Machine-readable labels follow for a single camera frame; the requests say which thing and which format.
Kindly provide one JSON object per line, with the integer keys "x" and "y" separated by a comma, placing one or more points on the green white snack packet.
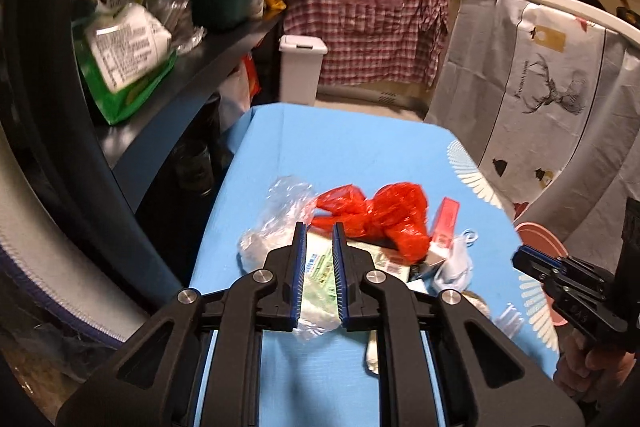
{"x": 127, "y": 57}

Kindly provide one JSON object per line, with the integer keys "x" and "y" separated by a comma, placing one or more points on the grey deer print cloth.
{"x": 550, "y": 82}

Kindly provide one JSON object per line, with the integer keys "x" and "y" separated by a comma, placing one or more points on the white blue plastic bag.
{"x": 457, "y": 264}

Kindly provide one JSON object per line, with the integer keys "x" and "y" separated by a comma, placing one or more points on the person's right hand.
{"x": 600, "y": 374}

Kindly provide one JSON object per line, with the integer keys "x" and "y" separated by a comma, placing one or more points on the pale green white packet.
{"x": 319, "y": 287}

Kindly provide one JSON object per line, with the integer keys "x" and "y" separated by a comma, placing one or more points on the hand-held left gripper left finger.
{"x": 299, "y": 277}

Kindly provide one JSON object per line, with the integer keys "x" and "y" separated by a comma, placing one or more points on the red plaid shirt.
{"x": 370, "y": 32}

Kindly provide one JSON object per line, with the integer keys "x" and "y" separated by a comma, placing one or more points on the blue tablecloth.
{"x": 350, "y": 147}

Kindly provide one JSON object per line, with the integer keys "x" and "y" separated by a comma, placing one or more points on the pink basin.
{"x": 542, "y": 239}

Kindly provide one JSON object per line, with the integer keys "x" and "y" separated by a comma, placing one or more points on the white jar lid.
{"x": 475, "y": 303}

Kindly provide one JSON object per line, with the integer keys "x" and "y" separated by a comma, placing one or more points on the white trash bin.
{"x": 299, "y": 67}

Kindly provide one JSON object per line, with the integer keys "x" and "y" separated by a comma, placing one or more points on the red plastic bag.
{"x": 395, "y": 212}

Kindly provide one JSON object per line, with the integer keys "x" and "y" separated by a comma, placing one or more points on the white curved frame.
{"x": 60, "y": 257}

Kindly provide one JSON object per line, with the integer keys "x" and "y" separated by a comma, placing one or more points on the black shelf unit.
{"x": 165, "y": 107}

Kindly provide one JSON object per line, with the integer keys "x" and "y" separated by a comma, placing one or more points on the crumpled clear bags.
{"x": 175, "y": 17}

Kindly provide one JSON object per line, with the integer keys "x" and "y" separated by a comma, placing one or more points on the red box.
{"x": 444, "y": 222}

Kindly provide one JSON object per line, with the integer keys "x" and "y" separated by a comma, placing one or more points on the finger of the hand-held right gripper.
{"x": 575, "y": 292}

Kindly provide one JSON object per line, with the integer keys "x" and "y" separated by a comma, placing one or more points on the red white bag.
{"x": 251, "y": 74}

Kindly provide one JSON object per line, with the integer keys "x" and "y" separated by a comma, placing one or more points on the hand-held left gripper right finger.
{"x": 339, "y": 277}

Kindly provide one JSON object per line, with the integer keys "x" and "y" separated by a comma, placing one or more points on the clear plastic bag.
{"x": 280, "y": 207}

